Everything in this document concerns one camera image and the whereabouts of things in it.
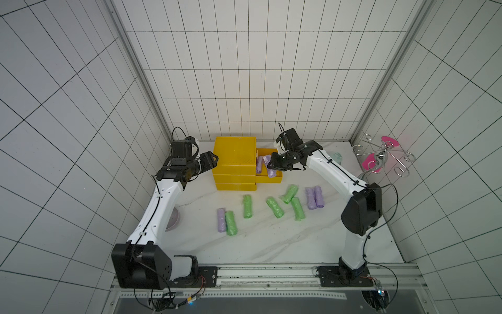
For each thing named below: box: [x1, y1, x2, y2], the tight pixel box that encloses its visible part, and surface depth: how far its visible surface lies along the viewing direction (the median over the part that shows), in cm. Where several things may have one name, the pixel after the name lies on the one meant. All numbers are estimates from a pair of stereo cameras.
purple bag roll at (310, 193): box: [304, 187, 318, 210], surface depth 95 cm
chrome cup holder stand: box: [351, 139, 417, 182], surface depth 80 cm
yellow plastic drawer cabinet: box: [211, 136, 257, 192], surface depth 88 cm
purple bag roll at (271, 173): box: [262, 154, 277, 179], surface depth 85 cm
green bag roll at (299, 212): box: [290, 196, 306, 222], surface depth 91 cm
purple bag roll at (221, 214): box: [217, 208, 227, 233], surface depth 87 cm
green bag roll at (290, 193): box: [278, 184, 299, 205], surface depth 97 cm
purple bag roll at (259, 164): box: [256, 155, 263, 175], surface depth 96 cm
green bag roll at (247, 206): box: [242, 194, 253, 219], surface depth 91 cm
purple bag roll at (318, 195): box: [313, 185, 325, 208], surface depth 94 cm
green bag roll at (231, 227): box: [224, 210, 238, 237], surface depth 87 cm
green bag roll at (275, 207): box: [266, 196, 285, 219], surface depth 91 cm
